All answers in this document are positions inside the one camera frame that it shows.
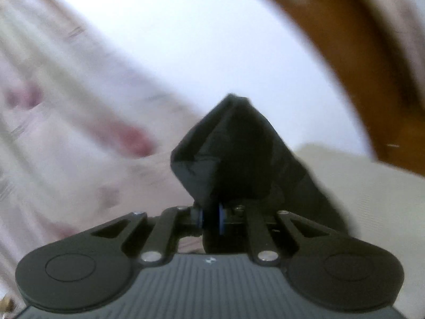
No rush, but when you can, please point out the cream bed sheet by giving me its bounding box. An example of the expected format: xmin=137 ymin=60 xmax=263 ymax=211
xmin=133 ymin=142 xmax=425 ymax=319

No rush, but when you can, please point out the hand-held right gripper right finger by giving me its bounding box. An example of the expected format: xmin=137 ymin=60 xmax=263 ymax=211
xmin=217 ymin=205 xmax=333 ymax=267

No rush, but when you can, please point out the pink floral curtain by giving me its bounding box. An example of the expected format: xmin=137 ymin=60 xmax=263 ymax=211
xmin=0 ymin=0 xmax=203 ymax=293

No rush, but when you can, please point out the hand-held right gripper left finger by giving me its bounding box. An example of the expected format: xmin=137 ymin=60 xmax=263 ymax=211
xmin=90 ymin=205 xmax=205 ymax=267

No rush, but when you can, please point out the black padded jacket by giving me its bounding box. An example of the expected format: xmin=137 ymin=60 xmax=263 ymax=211
xmin=170 ymin=94 xmax=352 ymax=254

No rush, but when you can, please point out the brown wooden door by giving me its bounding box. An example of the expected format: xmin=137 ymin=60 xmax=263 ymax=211
xmin=239 ymin=0 xmax=425 ymax=177

